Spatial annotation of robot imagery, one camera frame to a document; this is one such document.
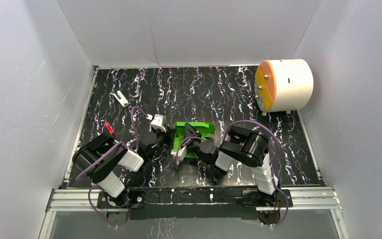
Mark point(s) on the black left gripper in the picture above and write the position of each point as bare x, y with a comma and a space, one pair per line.
170, 136

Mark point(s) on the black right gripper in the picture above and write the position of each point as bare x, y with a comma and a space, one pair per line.
190, 131

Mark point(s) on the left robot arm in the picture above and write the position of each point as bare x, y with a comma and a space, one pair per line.
98, 158

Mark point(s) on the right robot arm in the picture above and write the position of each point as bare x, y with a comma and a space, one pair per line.
250, 147

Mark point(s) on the small red marker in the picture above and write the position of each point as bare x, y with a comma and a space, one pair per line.
110, 129

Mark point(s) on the small white plastic clip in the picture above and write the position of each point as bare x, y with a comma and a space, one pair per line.
123, 101

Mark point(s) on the white cylinder with coloured face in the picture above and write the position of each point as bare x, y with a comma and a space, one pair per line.
283, 85

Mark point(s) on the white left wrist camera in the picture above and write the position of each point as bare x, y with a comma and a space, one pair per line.
157, 122

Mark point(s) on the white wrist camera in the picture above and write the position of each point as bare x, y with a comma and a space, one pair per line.
157, 122
179, 154

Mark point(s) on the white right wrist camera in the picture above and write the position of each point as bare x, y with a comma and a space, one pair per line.
179, 154

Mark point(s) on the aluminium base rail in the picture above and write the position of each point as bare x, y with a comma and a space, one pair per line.
292, 198

